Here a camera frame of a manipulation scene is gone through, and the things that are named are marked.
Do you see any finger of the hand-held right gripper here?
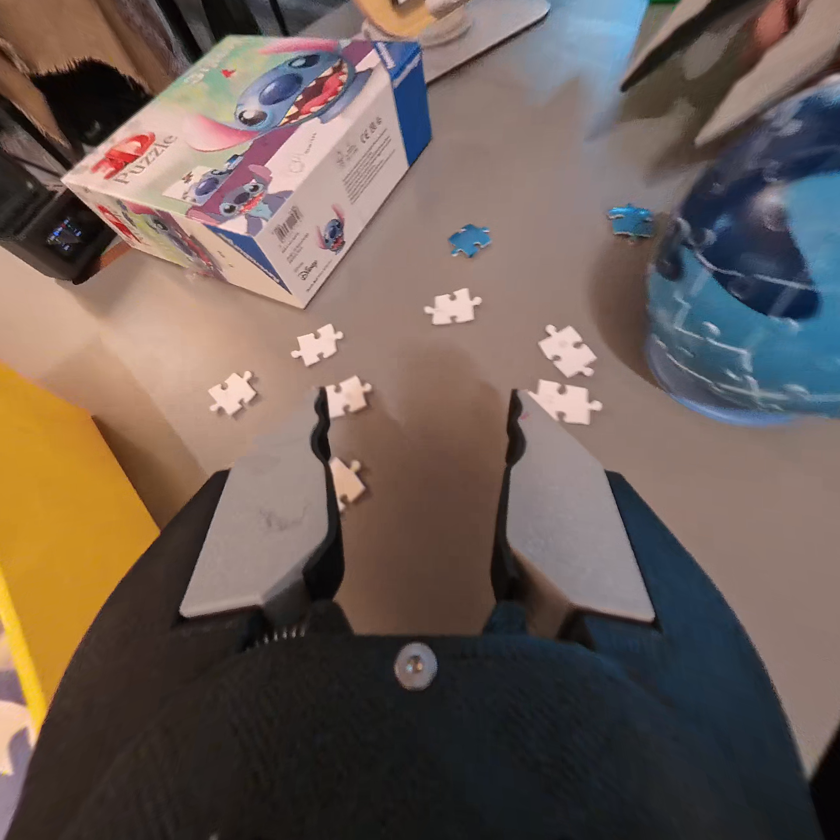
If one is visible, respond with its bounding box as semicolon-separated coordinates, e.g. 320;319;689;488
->
694;0;840;149
620;0;765;93

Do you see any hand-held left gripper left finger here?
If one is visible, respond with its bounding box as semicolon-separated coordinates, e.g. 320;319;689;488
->
178;386;346;621

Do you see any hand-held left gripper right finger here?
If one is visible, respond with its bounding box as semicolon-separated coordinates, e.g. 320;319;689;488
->
491;388;656;636

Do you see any blue cartoon puzzle ball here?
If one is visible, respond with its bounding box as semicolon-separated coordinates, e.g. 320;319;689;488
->
643;75;840;429

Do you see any group of white puzzle pieces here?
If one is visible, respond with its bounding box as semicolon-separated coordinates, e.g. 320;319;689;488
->
208;287;603;514

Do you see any blue puzzle piece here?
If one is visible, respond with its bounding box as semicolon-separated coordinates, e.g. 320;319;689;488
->
448;224;492;259
606;203;656;241

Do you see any cartoon printed puzzle box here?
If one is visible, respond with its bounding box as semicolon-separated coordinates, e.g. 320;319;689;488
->
62;35;433;310

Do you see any yellow box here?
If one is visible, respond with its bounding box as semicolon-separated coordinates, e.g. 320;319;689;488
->
0;363;162;726

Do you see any black device with display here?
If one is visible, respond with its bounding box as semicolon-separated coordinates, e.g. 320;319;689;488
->
0;150;120;285

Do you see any silver stand with white pedestal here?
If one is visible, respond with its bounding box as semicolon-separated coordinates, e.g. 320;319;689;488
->
361;0;552;84

